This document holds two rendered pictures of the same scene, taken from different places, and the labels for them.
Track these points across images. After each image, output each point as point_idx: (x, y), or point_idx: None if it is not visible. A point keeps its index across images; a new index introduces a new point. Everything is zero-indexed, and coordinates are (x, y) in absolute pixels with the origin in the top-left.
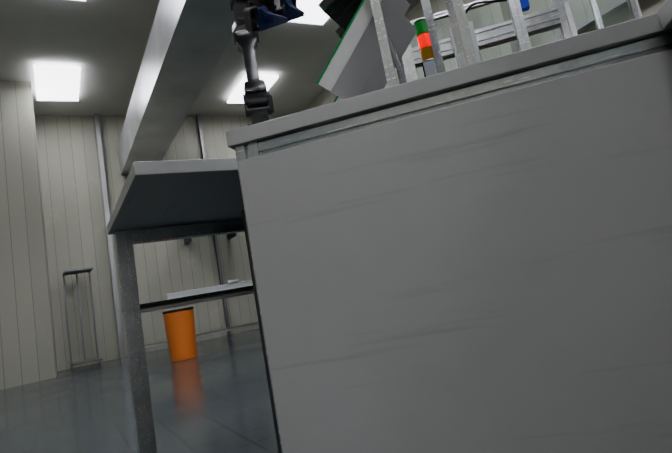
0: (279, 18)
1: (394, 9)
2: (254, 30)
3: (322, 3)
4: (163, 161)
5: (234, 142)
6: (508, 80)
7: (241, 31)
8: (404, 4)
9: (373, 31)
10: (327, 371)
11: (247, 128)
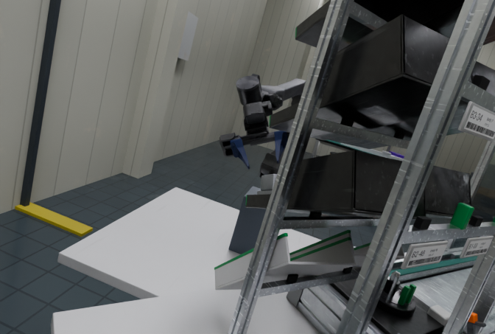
0: (244, 161)
1: (312, 269)
2: (228, 155)
3: (248, 197)
4: (76, 261)
5: (51, 328)
6: None
7: (300, 94)
8: (339, 266)
9: (271, 276)
10: None
11: (53, 331)
